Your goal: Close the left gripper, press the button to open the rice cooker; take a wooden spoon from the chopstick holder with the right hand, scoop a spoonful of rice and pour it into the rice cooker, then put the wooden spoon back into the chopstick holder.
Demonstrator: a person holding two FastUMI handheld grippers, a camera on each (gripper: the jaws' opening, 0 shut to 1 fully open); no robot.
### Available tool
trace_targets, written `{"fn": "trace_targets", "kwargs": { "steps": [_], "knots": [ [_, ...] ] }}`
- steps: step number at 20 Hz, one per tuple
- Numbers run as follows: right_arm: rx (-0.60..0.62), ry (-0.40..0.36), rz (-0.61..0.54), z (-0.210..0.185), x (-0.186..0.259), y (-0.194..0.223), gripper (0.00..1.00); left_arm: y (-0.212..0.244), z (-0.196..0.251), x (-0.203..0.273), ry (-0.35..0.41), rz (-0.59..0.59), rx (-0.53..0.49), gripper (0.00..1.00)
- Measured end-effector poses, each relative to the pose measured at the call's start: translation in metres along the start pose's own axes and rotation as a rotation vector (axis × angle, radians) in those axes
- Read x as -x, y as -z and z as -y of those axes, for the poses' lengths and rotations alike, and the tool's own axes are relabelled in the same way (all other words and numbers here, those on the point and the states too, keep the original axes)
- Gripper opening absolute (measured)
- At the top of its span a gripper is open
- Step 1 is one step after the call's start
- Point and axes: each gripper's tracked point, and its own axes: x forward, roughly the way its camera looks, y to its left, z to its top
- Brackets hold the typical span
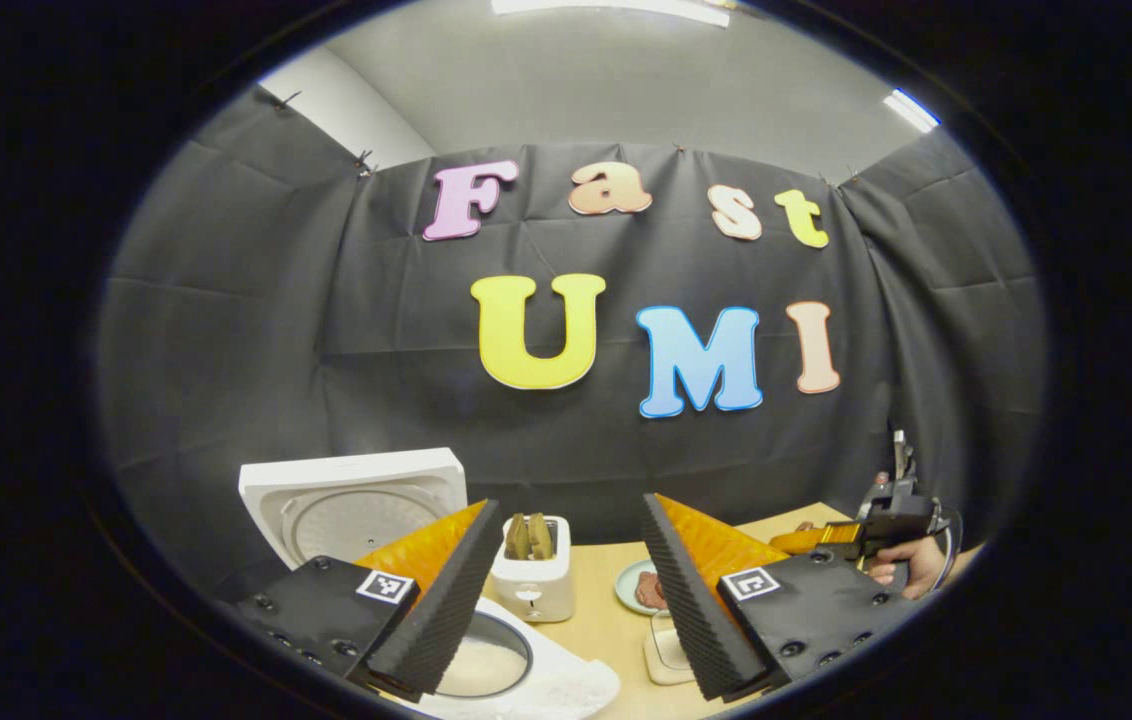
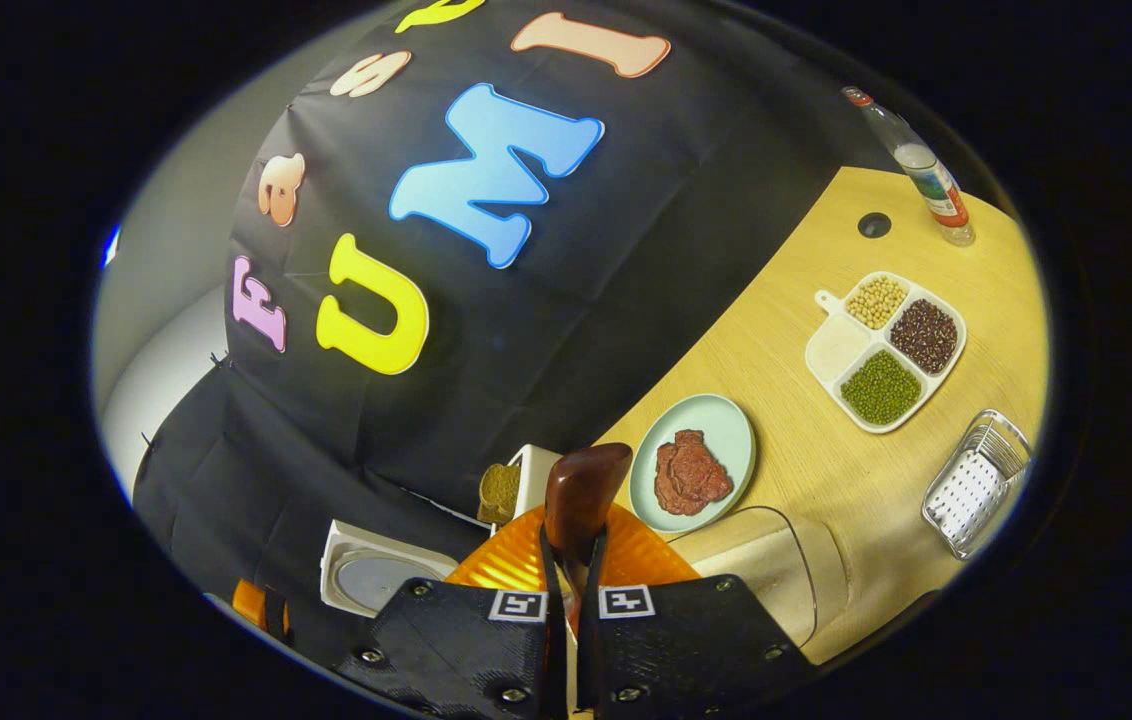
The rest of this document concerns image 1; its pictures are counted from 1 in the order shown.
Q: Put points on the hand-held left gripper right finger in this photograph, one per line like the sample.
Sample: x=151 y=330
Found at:
x=691 y=620

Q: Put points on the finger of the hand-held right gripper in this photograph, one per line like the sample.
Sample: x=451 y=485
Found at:
x=826 y=540

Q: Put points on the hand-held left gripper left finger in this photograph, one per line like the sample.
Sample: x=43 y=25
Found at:
x=441 y=620

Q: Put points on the clear tray of rice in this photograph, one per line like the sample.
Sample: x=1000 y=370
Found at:
x=671 y=655

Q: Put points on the white rice cooker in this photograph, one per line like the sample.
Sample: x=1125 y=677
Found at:
x=356 y=500

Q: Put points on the brown meat slices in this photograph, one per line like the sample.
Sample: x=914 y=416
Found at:
x=648 y=592

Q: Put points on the pale green plate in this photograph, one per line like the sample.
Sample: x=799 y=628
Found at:
x=624 y=590

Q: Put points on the white toaster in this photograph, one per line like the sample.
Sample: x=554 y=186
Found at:
x=536 y=590

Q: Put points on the brown bread slices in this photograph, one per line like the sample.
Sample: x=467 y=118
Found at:
x=529 y=538

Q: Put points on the black backdrop cloth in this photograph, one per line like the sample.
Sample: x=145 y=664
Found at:
x=566 y=460

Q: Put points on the ceiling light panel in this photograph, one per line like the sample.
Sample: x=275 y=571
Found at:
x=911 y=110

